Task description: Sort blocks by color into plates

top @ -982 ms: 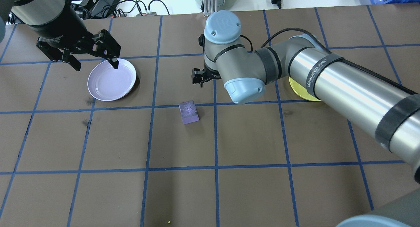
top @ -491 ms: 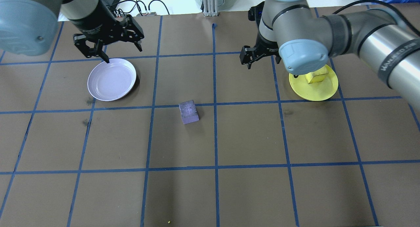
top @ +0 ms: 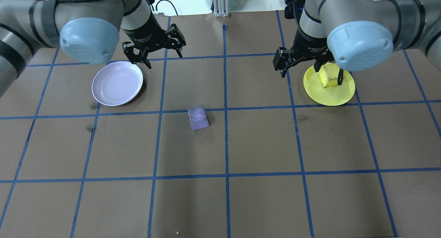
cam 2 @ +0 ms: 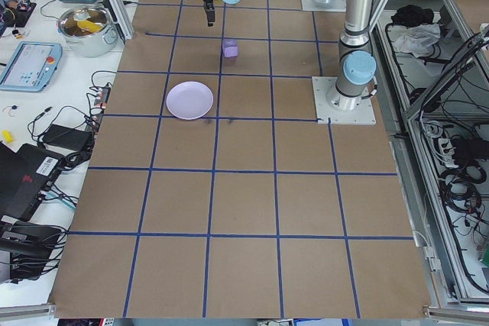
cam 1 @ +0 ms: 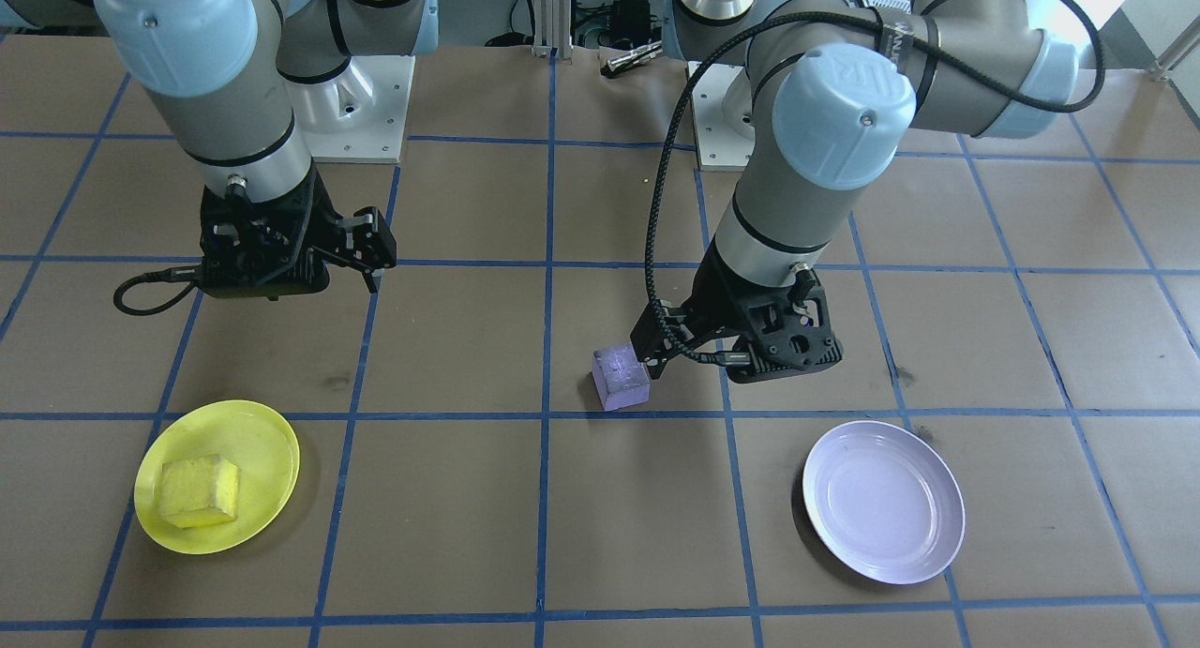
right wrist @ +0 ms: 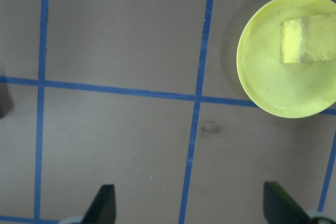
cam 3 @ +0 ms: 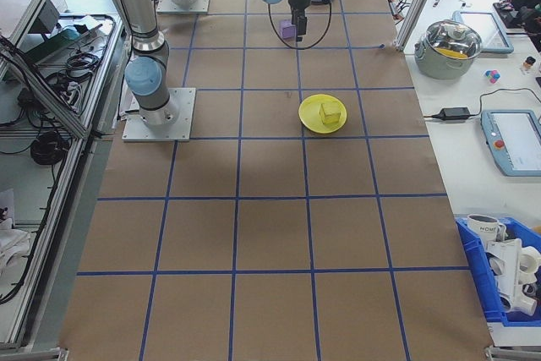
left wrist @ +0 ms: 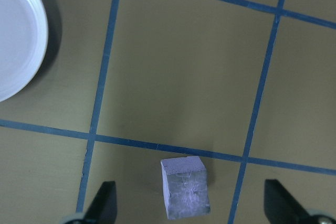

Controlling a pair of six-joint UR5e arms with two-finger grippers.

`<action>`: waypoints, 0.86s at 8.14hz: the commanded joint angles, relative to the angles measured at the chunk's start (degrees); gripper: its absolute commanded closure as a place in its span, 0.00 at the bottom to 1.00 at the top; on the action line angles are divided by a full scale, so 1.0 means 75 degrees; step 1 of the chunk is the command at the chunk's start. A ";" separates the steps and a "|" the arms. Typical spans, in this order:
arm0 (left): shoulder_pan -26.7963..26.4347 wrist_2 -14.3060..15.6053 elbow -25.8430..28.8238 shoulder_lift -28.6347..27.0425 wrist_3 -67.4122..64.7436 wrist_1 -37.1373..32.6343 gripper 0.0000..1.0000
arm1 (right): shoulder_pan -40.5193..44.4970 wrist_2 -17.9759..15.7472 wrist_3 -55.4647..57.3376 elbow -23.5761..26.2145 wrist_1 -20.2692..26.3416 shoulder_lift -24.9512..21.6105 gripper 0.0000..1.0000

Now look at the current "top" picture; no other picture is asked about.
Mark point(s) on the yellow foam block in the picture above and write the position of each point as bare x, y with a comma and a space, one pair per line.
327, 78

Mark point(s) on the purple foam block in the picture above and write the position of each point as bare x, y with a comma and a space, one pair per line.
198, 117

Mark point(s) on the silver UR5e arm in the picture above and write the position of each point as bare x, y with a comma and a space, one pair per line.
34, 17
406, 17

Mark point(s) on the yellow round plate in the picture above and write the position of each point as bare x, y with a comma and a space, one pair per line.
327, 96

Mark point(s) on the lilac round plate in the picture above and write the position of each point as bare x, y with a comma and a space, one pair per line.
117, 83

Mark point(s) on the aluminium profile post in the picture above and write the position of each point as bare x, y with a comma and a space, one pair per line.
220, 3

